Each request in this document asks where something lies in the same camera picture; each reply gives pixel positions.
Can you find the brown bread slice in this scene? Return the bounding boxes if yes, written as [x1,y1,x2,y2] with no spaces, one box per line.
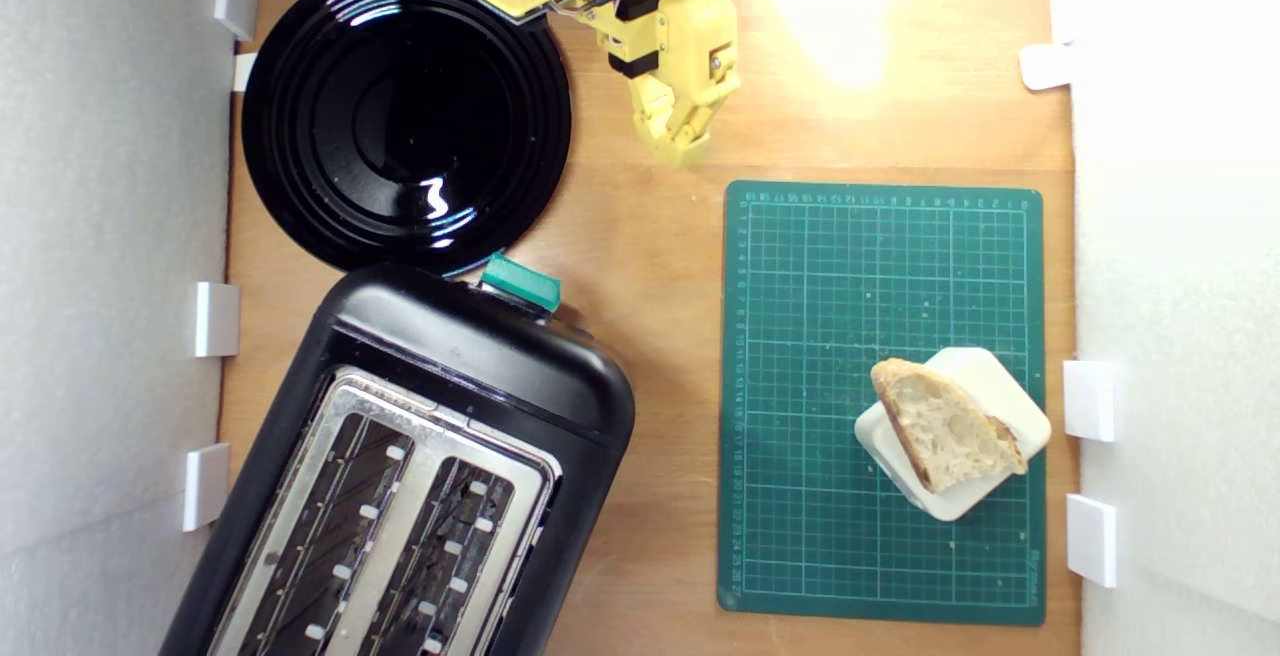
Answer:
[869,357,1029,495]

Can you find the black two-slot toaster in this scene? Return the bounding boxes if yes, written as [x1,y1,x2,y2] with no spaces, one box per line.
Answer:
[160,252,637,656]

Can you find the green cutting mat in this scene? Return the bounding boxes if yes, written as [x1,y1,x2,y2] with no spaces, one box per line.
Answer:
[717,180,1047,627]

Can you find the black round plate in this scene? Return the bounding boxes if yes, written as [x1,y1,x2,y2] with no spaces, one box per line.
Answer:
[241,0,574,275]

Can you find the white rounded block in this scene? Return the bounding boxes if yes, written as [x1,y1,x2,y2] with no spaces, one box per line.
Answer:
[854,346,1053,523]

